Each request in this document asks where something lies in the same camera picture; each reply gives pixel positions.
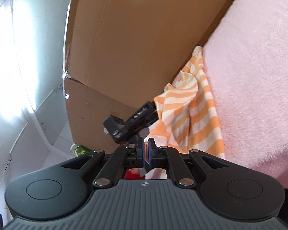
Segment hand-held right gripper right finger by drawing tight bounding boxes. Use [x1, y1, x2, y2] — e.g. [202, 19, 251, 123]
[147, 137, 230, 189]

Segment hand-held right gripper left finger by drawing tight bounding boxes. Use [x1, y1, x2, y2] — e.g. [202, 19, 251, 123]
[62, 136, 145, 189]

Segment orange striped shirt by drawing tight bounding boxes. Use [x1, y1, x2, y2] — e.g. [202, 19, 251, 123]
[144, 45, 225, 181]

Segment person's left forearm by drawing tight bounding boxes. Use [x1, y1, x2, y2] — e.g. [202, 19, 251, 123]
[123, 169, 145, 181]

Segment cardboard box with small label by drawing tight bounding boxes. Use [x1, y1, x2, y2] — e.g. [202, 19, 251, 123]
[64, 77, 150, 154]

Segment green paper bag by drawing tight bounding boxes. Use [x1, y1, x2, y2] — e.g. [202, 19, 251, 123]
[70, 145, 91, 158]

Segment large cardboard box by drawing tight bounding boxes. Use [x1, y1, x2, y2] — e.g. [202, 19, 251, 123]
[63, 0, 249, 116]

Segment pink towel blanket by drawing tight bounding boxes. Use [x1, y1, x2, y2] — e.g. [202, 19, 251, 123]
[201, 0, 288, 190]

